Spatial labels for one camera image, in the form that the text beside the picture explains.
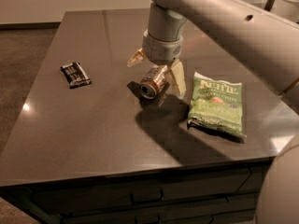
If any black snack bar wrapper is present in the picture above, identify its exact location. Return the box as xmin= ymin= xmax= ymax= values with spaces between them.
xmin=60 ymin=62 xmax=92 ymax=89

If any dark panel behind base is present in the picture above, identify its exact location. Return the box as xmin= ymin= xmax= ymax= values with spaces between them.
xmin=264 ymin=0 xmax=275 ymax=11

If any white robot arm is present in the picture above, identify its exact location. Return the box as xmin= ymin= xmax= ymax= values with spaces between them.
xmin=128 ymin=0 xmax=299 ymax=224

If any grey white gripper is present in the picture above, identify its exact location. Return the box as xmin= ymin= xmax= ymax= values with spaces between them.
xmin=127 ymin=31 xmax=186 ymax=98

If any orange soda can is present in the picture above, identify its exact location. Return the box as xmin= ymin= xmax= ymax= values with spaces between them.
xmin=139 ymin=65 xmax=169 ymax=100

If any white cylindrical robot base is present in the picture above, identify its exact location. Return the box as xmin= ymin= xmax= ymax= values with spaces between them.
xmin=271 ymin=0 xmax=299 ymax=23

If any dark drawer cabinet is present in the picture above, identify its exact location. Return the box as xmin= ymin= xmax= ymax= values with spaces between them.
xmin=1 ymin=161 xmax=271 ymax=224

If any green kettle chips bag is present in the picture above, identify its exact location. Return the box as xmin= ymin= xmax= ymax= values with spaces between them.
xmin=187 ymin=72 xmax=245 ymax=138

